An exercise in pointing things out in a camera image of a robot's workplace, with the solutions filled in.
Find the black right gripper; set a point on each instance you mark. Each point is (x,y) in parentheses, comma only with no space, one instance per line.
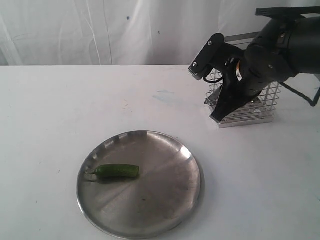
(243,78)

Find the green cucumber piece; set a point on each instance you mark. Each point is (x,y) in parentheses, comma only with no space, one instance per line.
(117,171)

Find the black handled kitchen knife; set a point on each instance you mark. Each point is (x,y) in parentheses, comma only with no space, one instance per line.
(212,97)

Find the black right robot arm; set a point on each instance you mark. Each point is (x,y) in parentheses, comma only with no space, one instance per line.
(287,46)

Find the round stainless steel plate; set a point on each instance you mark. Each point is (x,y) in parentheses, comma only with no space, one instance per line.
(161,197)

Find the white backdrop curtain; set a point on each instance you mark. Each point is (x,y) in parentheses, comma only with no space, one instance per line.
(122,32)

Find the wire metal utensil rack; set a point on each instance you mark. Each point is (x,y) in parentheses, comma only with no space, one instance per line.
(261,109)

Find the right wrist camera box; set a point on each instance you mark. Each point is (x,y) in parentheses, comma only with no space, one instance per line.
(200,67)

